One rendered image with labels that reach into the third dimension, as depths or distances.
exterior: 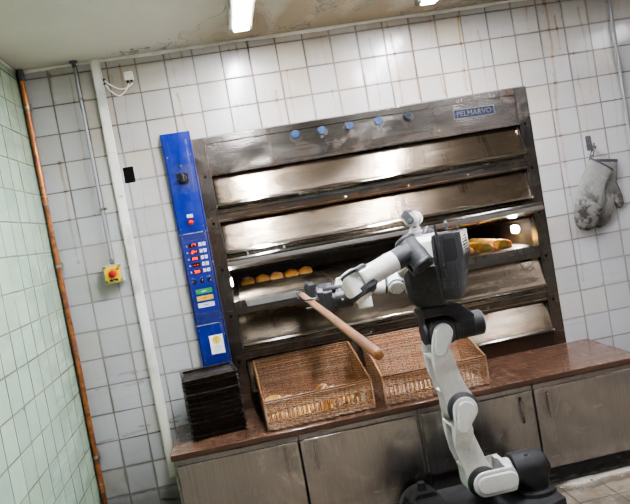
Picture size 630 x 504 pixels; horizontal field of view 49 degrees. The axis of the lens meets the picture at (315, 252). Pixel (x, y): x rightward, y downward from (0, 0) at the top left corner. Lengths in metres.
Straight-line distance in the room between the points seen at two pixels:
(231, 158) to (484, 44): 1.59
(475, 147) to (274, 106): 1.18
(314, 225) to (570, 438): 1.74
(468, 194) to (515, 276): 0.56
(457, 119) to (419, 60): 0.40
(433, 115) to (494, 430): 1.76
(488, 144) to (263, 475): 2.21
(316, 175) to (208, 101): 0.72
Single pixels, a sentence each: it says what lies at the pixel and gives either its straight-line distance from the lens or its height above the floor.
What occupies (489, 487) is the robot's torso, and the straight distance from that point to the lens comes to 3.28.
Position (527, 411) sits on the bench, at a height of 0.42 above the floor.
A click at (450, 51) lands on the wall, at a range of 4.16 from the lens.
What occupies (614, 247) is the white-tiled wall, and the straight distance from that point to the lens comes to 4.45.
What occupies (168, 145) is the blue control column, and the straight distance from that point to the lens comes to 3.84.
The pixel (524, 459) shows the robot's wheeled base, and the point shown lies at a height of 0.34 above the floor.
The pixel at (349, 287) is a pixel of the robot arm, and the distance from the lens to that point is 2.78.
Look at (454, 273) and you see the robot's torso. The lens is 2.98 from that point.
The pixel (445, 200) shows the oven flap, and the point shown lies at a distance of 4.03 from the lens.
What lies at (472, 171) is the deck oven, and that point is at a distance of 4.09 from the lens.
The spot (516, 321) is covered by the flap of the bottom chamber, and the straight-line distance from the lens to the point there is 4.21.
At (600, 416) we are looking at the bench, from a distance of 3.91.
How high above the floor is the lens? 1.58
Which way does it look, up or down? 3 degrees down
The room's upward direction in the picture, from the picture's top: 10 degrees counter-clockwise
